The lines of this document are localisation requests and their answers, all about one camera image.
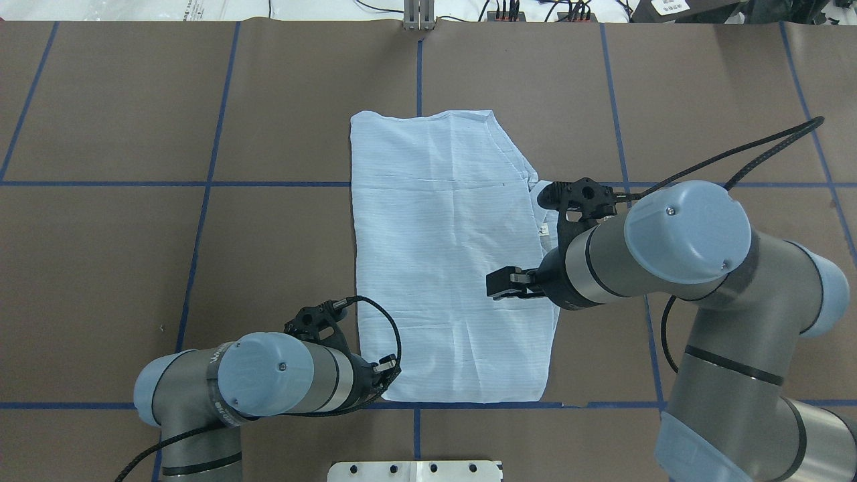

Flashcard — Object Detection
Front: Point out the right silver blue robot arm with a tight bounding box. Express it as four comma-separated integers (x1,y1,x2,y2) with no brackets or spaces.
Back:
486,178,855,481

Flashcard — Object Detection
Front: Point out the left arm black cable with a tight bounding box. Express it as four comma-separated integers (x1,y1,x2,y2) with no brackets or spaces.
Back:
328,295,404,416

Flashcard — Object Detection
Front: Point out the light blue button-up shirt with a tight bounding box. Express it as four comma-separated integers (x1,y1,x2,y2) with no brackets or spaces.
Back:
351,110,559,404

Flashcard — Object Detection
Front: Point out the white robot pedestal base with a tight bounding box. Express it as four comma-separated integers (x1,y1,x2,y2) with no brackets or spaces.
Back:
327,460,504,481

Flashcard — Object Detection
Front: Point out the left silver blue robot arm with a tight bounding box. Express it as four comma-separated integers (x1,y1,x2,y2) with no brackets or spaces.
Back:
116,296,403,481

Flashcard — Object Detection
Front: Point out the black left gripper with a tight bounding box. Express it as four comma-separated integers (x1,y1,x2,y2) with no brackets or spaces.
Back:
284,300,403,410

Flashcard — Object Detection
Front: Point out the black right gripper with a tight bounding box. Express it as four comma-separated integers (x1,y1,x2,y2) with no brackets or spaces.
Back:
485,177,619,309

